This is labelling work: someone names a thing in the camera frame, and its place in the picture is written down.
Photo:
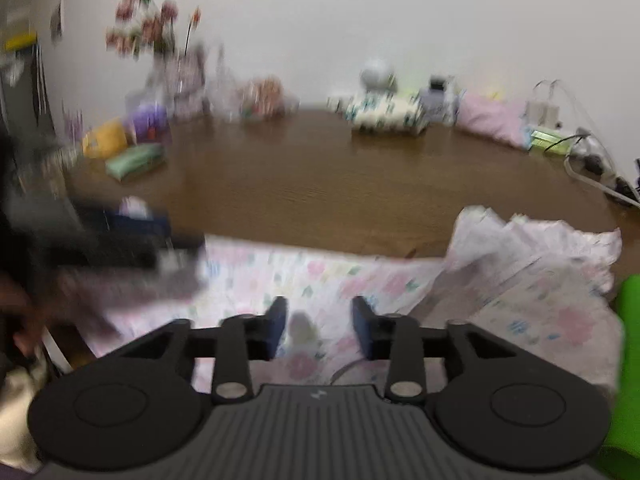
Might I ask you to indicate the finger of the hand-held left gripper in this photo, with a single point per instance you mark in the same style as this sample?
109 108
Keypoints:
140 225

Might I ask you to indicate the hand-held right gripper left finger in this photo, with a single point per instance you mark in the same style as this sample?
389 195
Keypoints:
275 325

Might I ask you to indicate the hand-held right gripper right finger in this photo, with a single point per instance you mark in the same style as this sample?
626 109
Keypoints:
362 325

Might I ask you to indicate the pink floral dress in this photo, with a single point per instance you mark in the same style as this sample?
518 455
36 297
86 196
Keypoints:
525 300

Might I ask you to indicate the person's left hand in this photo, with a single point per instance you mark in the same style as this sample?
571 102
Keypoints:
22 322

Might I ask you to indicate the green tissue pack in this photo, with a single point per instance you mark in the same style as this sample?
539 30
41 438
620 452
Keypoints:
135 162

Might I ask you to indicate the yellow pouch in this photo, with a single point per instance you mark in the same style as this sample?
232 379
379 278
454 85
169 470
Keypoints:
105 139

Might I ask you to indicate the purple pouch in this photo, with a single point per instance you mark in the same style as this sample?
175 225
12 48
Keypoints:
147 120

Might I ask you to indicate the knitted purple vase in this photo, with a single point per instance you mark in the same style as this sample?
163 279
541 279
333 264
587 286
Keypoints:
180 85

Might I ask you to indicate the cream cloth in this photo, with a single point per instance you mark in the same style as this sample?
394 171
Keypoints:
20 410

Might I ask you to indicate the clear plastic bag of snacks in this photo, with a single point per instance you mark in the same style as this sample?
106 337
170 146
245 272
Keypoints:
260 97

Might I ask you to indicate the dried pink flowers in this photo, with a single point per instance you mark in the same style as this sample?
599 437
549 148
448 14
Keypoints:
150 20

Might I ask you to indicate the green flower print folded cloth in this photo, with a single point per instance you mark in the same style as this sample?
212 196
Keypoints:
387 112

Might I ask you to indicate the white letter ornament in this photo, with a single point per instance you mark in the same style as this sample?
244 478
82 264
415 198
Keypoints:
340 103

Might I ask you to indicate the pale lavender box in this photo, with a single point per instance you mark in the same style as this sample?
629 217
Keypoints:
437 105

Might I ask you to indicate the pink gingham folded cloth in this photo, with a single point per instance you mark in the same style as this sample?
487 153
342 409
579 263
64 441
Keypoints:
492 117

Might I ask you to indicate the white astronaut speaker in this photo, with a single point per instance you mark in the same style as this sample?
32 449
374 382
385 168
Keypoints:
376 75

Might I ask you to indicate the black box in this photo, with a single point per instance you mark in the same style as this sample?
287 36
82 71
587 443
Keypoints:
439 83

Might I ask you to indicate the light green packet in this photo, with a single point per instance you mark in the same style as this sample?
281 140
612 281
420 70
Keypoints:
550 142

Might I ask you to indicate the green roll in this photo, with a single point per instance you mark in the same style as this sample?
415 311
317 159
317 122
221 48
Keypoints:
627 360

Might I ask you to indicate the white charger plug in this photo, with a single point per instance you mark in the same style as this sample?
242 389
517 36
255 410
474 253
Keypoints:
551 116
534 111

